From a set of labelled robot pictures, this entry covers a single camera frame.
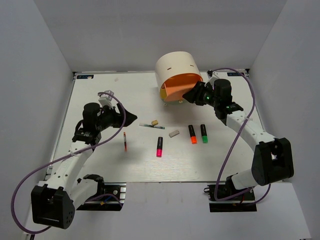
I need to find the pink highlighter marker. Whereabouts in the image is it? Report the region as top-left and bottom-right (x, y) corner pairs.
(156, 136), (163, 158)

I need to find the small tan eraser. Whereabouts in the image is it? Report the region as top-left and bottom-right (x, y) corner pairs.
(151, 120), (159, 126)

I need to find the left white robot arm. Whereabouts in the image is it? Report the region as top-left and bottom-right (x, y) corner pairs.
(31, 102), (138, 229)

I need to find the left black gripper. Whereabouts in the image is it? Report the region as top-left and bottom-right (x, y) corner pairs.
(96, 103), (138, 132)

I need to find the left blue table label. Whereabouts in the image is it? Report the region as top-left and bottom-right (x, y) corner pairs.
(76, 74), (94, 79)

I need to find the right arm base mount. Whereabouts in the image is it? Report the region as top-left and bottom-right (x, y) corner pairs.
(203, 182), (258, 213)

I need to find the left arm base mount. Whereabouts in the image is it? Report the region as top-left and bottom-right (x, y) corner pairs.
(77, 174), (127, 212)

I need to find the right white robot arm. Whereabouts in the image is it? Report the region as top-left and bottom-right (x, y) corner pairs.
(182, 79), (294, 202)

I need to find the grey white eraser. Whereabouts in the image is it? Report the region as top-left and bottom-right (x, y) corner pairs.
(168, 130), (180, 138)

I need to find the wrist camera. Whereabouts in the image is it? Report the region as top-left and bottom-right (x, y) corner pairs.
(206, 70), (220, 87)
(97, 90), (114, 109)

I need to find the cream cylindrical drawer organizer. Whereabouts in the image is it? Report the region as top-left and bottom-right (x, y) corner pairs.
(155, 51), (202, 94)

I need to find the right blue table label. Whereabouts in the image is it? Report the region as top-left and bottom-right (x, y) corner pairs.
(227, 72), (244, 77)

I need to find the orange highlighter marker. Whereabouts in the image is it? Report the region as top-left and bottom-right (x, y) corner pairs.
(188, 124), (197, 144)

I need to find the orange clear pen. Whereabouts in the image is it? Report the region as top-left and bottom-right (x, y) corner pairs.
(123, 131), (127, 152)

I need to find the orange top drawer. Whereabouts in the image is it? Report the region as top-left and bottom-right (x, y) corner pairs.
(160, 73), (203, 101)

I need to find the green highlighter marker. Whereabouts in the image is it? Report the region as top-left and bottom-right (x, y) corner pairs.
(200, 124), (208, 144)

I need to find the blue table label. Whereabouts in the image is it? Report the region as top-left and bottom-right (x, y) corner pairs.
(227, 72), (244, 77)
(76, 74), (94, 79)

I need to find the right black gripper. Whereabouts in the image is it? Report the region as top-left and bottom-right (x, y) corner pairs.
(183, 80), (220, 108)

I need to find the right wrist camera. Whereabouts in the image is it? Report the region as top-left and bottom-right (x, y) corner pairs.
(206, 70), (220, 87)

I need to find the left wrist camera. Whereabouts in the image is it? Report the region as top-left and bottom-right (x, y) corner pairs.
(97, 90), (114, 109)

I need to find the yellow middle drawer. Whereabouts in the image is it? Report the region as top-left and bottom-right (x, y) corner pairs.
(159, 88), (167, 100)

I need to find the green clear pen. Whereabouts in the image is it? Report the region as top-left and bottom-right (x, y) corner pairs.
(139, 123), (166, 130)

